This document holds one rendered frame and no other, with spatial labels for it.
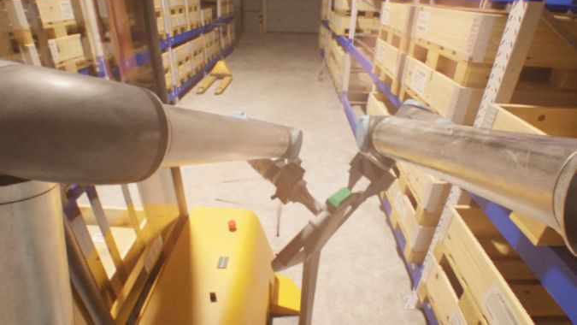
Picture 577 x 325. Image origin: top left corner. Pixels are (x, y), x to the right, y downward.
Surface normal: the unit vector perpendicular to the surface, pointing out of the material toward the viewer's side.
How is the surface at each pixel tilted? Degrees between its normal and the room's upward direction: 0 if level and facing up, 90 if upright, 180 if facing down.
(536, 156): 54
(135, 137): 74
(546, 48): 90
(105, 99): 40
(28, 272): 87
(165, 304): 0
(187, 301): 0
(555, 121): 90
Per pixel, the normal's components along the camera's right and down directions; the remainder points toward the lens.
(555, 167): -0.88, -0.46
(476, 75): -0.02, 0.47
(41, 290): 0.89, 0.22
